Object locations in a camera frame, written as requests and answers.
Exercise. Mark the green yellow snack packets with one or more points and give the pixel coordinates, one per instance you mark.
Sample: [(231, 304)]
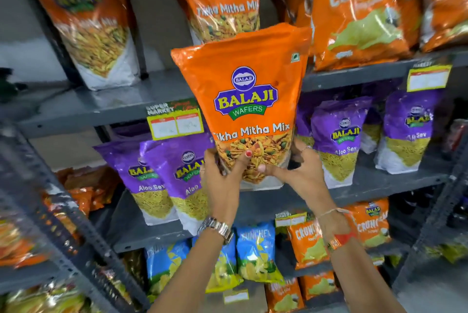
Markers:
[(449, 250)]

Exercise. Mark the person's right hand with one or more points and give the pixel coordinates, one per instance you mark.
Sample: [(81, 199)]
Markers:
[(309, 181)]

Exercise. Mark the yellow shelf price label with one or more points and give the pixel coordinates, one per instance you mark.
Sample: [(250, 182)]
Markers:
[(236, 296), (428, 76), (290, 219), (175, 120)]

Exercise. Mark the person's right forearm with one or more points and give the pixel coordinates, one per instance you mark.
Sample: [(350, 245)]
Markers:
[(354, 272)]

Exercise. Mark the person's left hand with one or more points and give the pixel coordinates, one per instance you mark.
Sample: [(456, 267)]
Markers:
[(221, 192)]

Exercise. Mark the purple sev snack packet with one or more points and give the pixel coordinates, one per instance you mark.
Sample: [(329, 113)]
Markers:
[(184, 173), (407, 126), (131, 173), (373, 126), (340, 133), (304, 118)]

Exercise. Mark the person's left forearm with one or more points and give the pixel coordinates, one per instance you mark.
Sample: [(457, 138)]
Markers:
[(193, 272)]

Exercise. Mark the dark green object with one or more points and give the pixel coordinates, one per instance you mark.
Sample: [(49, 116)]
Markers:
[(9, 84)]

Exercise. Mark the blue chips packet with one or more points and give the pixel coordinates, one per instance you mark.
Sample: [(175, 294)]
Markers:
[(225, 269), (257, 254), (164, 265)]

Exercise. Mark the silver wristwatch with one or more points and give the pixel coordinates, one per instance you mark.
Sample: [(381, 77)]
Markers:
[(218, 228)]

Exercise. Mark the pile of orange snack packets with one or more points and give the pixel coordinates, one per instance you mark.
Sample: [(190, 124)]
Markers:
[(84, 188)]

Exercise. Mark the orange crunchy snack packet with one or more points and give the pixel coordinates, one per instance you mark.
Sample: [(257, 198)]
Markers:
[(356, 16), (292, 3), (448, 1)]

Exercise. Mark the grey slotted side rack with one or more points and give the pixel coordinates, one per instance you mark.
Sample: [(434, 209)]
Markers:
[(33, 184)]

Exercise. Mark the row of dark bottles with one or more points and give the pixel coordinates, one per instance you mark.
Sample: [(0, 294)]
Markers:
[(431, 203)]

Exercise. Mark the person's left thumb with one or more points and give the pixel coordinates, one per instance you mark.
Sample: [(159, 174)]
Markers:
[(243, 164)]

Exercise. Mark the pile of yellow snack packets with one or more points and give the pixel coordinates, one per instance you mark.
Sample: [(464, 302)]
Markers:
[(44, 300)]

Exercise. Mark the small orange crunchy packet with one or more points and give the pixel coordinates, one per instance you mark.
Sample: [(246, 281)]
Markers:
[(283, 296), (369, 225), (307, 247), (318, 285)]

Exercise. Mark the large orange snack mix packet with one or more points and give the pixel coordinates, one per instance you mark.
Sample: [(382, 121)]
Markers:
[(252, 78)]

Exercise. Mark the grey metal shelf rack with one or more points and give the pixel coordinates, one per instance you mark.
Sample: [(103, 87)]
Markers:
[(109, 100)]

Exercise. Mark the person's right thumb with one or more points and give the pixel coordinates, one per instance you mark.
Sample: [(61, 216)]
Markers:
[(272, 171)]

